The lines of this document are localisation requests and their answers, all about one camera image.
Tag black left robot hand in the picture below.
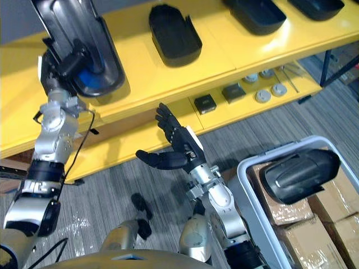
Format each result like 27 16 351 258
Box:
38 38 88 95

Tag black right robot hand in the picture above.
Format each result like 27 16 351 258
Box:
135 102 206 172

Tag black plastic housing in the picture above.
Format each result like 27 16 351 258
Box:
264 149 341 205
222 0 287 36
30 0 126 98
287 0 345 22
148 3 203 68

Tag yellow metal shelf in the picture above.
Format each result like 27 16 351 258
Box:
0 0 359 184

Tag small black square box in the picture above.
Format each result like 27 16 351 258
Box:
221 85 245 104
194 94 218 115

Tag white plastic crate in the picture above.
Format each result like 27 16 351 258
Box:
237 135 359 269

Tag silver robot right leg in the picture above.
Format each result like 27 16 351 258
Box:
179 200 213 264

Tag silver robot leg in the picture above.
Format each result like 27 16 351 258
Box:
100 193 154 252
179 200 213 264

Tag silver robot left leg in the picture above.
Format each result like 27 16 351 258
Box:
100 193 154 252

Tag brown cardboard box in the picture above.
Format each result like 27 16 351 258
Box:
246 162 315 226
308 165 359 269
276 215 348 269

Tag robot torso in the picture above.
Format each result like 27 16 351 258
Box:
0 228 217 269

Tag thin metal rods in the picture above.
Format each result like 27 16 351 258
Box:
276 64 301 93

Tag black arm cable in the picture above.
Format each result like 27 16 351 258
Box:
54 108 99 202

